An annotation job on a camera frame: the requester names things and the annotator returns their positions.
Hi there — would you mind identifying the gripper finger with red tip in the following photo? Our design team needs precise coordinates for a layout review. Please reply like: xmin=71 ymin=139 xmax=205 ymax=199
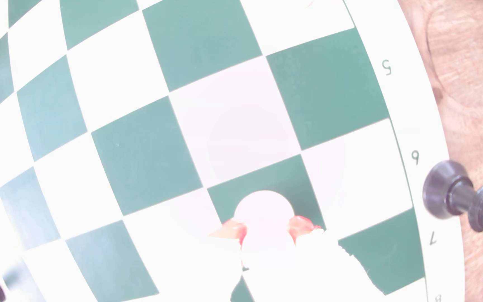
xmin=288 ymin=215 xmax=387 ymax=302
xmin=170 ymin=219 xmax=248 ymax=302

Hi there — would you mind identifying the large black chess piece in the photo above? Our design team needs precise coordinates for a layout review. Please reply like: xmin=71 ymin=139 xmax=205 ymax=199
xmin=422 ymin=160 xmax=483 ymax=246

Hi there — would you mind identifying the green and white chessboard mat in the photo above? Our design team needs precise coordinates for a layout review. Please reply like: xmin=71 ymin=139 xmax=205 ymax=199
xmin=0 ymin=0 xmax=467 ymax=302

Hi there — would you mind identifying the white chess pawn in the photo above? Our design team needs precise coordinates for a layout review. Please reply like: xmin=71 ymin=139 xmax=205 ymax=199
xmin=232 ymin=190 xmax=297 ymax=271

